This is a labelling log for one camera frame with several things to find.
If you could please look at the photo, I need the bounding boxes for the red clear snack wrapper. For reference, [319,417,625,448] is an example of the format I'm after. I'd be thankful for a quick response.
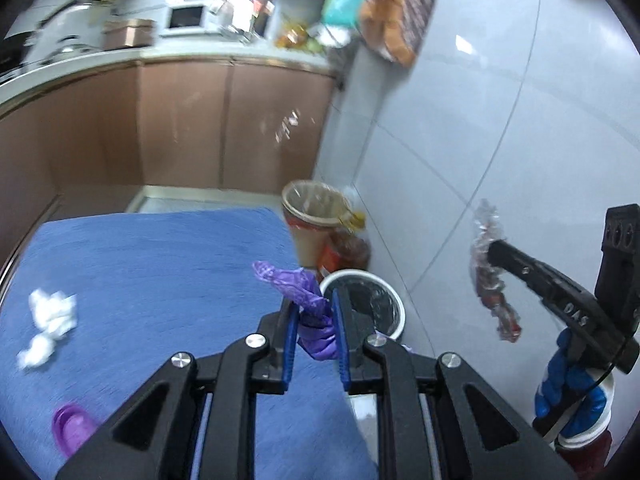
[467,198,523,344]

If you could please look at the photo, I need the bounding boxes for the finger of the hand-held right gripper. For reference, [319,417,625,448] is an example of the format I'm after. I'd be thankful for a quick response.
[486,238,565,307]

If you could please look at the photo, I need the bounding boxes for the white tissue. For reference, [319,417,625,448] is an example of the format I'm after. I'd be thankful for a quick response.
[27,287,79,342]
[16,335,57,372]

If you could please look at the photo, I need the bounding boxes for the purple plastic cap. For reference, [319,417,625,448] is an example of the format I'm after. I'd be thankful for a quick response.
[51,402,99,459]

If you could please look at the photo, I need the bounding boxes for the beige bin with plastic liner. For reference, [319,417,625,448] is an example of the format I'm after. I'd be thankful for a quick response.
[281,179,354,269]

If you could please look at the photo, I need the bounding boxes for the purple rubber glove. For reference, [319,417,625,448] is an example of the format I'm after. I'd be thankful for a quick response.
[251,260,339,362]

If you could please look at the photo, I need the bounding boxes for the blue terry towel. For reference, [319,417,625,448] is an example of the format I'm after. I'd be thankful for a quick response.
[0,206,382,480]

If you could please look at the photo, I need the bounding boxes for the blue bin with white rim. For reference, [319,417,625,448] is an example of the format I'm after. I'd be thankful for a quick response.
[318,269,408,347]

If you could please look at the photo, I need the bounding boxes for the cardboard box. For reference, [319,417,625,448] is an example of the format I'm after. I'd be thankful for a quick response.
[101,18,157,51]

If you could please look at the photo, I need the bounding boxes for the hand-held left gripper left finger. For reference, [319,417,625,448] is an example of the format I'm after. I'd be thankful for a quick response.
[55,299,301,480]

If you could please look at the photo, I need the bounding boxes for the yellow food packages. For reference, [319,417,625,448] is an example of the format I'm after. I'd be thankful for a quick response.
[274,19,312,52]

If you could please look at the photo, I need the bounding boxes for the white plastic bag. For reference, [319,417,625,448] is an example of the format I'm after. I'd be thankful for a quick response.
[309,24,352,49]

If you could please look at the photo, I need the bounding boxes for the person's right forearm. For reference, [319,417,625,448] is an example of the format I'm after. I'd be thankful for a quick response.
[555,427,614,479]

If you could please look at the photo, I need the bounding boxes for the black cable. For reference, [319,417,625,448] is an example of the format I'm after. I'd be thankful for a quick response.
[542,335,637,442]

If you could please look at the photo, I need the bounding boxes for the white microwave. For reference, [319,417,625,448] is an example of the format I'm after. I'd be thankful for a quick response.
[161,2,212,37]

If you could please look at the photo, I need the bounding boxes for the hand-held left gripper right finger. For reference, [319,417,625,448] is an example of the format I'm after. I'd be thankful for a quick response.
[330,290,577,480]

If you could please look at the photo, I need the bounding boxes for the copper kitchen base cabinets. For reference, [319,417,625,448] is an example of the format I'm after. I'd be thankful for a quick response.
[0,57,339,282]

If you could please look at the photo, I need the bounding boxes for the person's right hand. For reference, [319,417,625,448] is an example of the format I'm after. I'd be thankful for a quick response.
[532,329,616,445]

